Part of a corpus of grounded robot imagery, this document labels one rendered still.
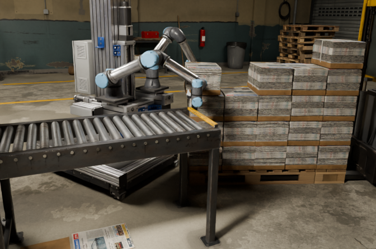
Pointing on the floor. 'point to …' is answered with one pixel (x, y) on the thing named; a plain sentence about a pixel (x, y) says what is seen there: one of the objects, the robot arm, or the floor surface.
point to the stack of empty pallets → (300, 40)
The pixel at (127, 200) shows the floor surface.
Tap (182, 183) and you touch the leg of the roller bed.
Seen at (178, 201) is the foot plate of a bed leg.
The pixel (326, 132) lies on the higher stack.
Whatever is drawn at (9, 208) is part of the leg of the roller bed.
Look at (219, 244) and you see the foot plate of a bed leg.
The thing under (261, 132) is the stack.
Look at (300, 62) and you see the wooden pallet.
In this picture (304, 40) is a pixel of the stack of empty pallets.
